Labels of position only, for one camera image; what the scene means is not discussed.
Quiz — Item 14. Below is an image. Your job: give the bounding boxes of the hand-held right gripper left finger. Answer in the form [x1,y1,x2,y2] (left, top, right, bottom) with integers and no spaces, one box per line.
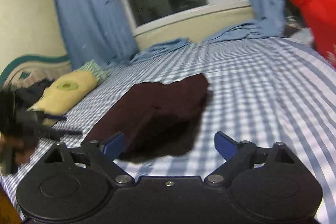
[44,132,135,187]

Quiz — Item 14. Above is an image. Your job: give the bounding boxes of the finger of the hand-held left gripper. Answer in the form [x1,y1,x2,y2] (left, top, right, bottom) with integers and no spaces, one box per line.
[39,126,83,140]
[34,111,68,121]

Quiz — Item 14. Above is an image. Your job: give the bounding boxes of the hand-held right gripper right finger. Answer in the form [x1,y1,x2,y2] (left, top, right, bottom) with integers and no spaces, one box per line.
[204,131,295,187]

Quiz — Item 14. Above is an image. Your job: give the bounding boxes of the maroon printed sweatshirt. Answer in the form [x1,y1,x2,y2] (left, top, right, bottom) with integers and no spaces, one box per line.
[84,73,210,165]

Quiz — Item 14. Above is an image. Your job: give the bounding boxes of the dark navy clothes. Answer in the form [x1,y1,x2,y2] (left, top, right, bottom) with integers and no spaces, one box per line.
[16,77,56,109]

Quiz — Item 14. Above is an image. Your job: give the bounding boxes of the person's left hand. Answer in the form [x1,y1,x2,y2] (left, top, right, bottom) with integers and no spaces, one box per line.
[0,135,38,165]

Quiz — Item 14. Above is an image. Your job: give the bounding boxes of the yellow avocado pillow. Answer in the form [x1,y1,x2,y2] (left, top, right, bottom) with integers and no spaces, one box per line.
[26,70,99,126]

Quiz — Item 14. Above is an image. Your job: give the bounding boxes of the white teal bed headboard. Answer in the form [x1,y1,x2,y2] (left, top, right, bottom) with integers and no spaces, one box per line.
[0,54,71,88]

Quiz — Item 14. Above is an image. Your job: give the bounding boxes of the blue white checked bed sheet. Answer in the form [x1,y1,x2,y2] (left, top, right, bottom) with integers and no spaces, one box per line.
[0,36,336,224]

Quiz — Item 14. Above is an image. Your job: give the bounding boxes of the green checked pillow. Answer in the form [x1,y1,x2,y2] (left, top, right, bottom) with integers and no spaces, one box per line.
[80,59,111,84]

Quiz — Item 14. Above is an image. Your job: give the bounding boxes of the red printed tote bag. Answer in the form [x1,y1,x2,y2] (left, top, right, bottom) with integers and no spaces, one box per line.
[290,0,336,68]

